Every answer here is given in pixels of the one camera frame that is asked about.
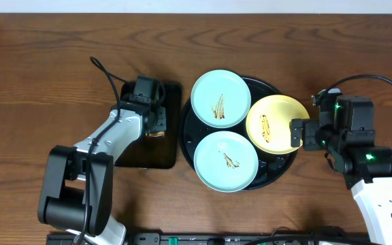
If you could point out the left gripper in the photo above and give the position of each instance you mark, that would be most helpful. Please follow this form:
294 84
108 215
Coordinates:
160 120

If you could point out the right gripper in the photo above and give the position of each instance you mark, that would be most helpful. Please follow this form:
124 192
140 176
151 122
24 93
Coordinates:
310 134

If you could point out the green and yellow sponge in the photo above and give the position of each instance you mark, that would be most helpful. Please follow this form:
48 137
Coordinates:
155 134

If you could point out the yellow plate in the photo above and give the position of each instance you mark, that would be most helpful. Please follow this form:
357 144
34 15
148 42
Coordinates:
268 123

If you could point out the light blue plate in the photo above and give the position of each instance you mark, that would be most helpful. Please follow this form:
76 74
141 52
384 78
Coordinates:
226 161
220 98

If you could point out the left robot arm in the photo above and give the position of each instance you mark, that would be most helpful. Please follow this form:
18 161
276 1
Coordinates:
76 193

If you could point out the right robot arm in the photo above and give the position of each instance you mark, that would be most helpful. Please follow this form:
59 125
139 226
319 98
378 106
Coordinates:
345 131

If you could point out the black rectangular tray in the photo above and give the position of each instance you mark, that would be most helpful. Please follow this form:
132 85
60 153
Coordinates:
157 152

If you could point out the black round tray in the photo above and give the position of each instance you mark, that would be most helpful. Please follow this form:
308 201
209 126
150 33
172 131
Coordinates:
192 131

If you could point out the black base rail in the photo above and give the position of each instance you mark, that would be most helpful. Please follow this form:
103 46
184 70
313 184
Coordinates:
282 235

